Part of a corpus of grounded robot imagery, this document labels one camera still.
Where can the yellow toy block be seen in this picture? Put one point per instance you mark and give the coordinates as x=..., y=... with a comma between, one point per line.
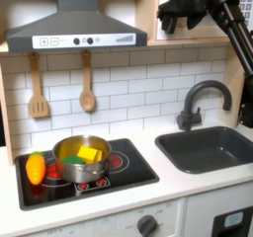
x=87, y=153

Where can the green toy block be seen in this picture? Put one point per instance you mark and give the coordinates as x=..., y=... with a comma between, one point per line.
x=73, y=160

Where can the white toy microwave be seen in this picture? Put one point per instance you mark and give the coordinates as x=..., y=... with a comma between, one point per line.
x=210, y=32

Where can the dark grey tap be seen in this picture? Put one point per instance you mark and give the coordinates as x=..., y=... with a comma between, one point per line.
x=189, y=116

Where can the grey range hood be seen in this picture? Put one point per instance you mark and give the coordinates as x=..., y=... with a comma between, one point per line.
x=75, y=23

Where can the wooden spoon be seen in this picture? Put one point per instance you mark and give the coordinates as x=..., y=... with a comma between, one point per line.
x=87, y=101

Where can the dark grey sink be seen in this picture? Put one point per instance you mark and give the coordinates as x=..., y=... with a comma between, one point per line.
x=207, y=152

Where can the black toy stove top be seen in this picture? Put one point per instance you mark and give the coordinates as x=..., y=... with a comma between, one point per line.
x=131, y=175

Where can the wooden slotted spatula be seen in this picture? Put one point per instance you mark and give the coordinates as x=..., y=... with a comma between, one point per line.
x=38, y=107

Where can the steel pot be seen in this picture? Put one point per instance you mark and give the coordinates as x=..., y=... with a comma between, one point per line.
x=82, y=173

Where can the white base cabinet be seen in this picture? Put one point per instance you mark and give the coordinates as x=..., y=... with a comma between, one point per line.
x=197, y=211

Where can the orange toy carrot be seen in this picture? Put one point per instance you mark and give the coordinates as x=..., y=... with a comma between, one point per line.
x=35, y=168

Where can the grey oven knob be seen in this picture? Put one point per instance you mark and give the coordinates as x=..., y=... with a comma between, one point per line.
x=147, y=226

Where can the black cabinet door panel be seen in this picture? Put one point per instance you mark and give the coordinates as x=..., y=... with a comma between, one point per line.
x=219, y=229

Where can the light wood kitchen frame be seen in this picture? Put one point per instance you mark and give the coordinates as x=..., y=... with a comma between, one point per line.
x=146, y=14

